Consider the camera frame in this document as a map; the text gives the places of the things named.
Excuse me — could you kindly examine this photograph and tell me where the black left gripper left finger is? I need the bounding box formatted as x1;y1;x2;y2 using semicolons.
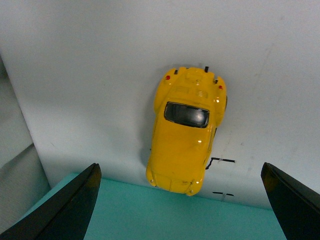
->
0;163;102;240

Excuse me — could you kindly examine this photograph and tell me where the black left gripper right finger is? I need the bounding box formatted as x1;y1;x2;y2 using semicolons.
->
260;162;320;240

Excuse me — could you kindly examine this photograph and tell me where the yellow beetle toy car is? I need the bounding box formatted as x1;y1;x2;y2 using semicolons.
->
146;67;228;196

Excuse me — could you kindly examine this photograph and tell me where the grey pleated curtain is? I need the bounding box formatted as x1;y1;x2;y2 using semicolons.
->
0;63;51;232

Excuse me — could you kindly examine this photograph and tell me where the turquoise plastic storage box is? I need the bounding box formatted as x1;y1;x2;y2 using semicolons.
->
14;172;288;240

